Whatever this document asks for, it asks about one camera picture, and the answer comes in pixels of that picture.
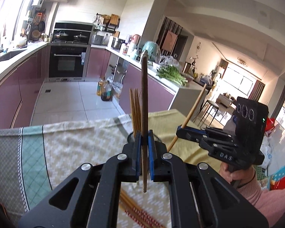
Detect pink right sleeve forearm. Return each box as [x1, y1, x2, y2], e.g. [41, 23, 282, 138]
[237, 177, 285, 227]

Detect person's right hand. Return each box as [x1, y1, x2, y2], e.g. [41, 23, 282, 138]
[219, 162, 255, 186]

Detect black bar stool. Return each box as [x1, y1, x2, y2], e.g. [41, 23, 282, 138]
[198, 99, 219, 127]

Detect wooden chopstick red end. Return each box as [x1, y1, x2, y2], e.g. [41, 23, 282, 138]
[119, 189, 165, 227]
[119, 201, 148, 228]

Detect yellow cloth mat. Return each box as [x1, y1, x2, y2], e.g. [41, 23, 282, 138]
[148, 109, 221, 172]

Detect green leafy vegetables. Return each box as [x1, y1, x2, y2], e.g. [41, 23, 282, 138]
[157, 65, 187, 86]

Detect black mesh utensil holder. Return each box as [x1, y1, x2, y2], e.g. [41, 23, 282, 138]
[126, 131, 162, 148]

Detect wooden chopstick in holder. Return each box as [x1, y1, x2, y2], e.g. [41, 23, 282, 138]
[130, 89, 137, 137]
[134, 89, 141, 131]

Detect patterned beige green tablecloth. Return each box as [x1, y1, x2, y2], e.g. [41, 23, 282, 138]
[0, 113, 174, 228]

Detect teal round appliance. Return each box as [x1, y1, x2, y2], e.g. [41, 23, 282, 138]
[142, 41, 161, 63]

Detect dark soy sauce bottle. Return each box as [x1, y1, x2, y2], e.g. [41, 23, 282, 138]
[101, 80, 112, 101]

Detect yellow cooking oil bottle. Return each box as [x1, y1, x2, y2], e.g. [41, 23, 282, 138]
[96, 77, 105, 96]

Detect pink electric kettle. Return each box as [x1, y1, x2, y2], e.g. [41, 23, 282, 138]
[131, 34, 141, 45]

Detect steel stock pot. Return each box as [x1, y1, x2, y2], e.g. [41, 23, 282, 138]
[111, 37, 125, 50]

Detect black built-in oven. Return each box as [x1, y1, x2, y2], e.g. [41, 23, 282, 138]
[49, 45, 87, 78]

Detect hanging black frying pan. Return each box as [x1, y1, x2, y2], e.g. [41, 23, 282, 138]
[38, 21, 46, 33]

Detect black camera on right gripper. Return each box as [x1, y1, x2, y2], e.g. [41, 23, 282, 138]
[235, 97, 269, 155]

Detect wall spice rack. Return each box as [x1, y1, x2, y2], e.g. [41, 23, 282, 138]
[93, 13, 120, 34]

